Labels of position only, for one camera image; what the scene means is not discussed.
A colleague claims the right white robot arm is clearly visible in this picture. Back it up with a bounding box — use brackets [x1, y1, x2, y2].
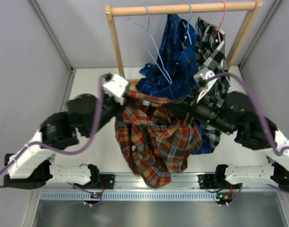
[163, 91, 289, 193]

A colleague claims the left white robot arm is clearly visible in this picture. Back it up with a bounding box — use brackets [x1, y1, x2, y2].
[3, 94, 125, 190]

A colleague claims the pink wire hanger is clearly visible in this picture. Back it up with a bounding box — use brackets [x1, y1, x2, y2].
[212, 0, 227, 44]

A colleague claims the aluminium mounting rail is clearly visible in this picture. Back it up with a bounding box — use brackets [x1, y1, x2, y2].
[39, 172, 287, 201]

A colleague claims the red brown plaid shirt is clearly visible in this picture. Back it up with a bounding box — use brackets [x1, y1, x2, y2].
[114, 91, 202, 188]

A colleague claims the black white plaid shirt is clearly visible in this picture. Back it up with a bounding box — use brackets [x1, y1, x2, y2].
[191, 17, 231, 155]

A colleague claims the blue plaid shirt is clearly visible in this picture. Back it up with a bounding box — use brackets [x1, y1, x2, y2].
[135, 13, 212, 155]

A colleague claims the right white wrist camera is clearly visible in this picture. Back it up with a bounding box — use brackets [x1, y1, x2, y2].
[193, 68, 216, 103]

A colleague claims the wooden clothes rack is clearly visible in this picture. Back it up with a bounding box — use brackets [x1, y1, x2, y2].
[105, 0, 263, 77]

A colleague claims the blue hanger with shirt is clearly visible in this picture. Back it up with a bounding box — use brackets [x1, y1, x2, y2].
[184, 3, 193, 45]

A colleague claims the empty light blue hanger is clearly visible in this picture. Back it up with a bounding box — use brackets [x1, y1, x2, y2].
[127, 5, 173, 85]

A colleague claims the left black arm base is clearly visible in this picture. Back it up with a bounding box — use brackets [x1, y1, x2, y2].
[73, 164, 115, 207]

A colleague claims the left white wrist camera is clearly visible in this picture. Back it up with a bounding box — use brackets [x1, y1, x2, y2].
[102, 73, 130, 105]

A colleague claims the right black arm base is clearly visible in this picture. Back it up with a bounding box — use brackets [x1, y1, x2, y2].
[198, 164, 243, 207]

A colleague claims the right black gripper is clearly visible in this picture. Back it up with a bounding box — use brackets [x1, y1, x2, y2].
[164, 87, 236, 137]

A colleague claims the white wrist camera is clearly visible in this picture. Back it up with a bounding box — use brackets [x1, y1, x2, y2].
[193, 68, 216, 103]
[102, 73, 130, 105]

